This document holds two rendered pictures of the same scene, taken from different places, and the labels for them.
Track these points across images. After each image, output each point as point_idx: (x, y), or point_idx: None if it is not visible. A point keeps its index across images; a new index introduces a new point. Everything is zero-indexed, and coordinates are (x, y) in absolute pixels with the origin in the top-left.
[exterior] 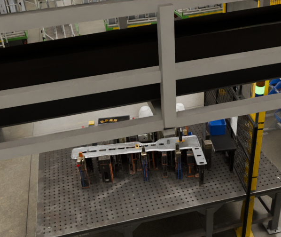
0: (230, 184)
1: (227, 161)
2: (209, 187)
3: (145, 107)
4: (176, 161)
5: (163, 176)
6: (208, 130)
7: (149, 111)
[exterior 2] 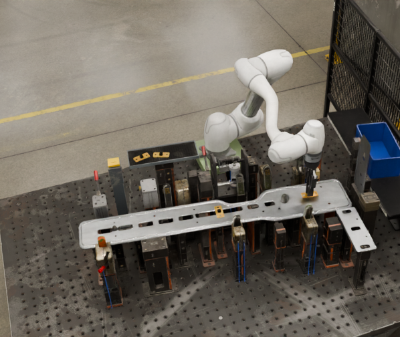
0: None
1: (399, 228)
2: (376, 291)
3: (219, 116)
4: (307, 242)
5: (276, 269)
6: None
7: (228, 124)
